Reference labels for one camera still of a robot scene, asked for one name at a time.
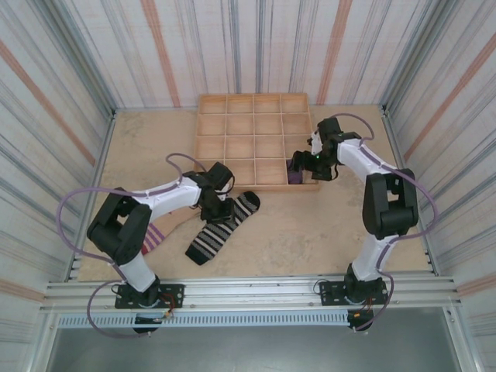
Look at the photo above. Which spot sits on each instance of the wooden compartment tray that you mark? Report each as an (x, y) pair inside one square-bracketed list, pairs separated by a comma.
[(253, 143)]

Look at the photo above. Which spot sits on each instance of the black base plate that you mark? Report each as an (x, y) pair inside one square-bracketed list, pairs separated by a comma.
[(331, 288), (172, 290)]

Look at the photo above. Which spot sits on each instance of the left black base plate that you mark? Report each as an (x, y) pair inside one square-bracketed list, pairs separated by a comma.
[(172, 290)]

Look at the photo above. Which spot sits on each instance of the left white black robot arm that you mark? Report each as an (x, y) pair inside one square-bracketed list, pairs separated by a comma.
[(170, 199)]

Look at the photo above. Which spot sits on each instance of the black white striped sock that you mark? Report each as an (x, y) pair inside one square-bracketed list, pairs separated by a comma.
[(217, 236)]

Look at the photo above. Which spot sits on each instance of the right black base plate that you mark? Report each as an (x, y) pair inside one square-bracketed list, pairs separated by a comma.
[(331, 288)]

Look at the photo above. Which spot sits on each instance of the aluminium mounting rail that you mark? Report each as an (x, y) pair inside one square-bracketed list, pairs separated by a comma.
[(248, 286)]

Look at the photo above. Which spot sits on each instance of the beige sock with red toe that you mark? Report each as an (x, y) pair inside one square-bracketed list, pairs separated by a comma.
[(170, 228)]

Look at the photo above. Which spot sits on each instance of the purple sock with orange stripe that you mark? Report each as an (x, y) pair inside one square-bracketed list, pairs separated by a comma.
[(295, 177)]

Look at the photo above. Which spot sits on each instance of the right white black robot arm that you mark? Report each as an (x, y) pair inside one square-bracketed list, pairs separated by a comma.
[(391, 209)]

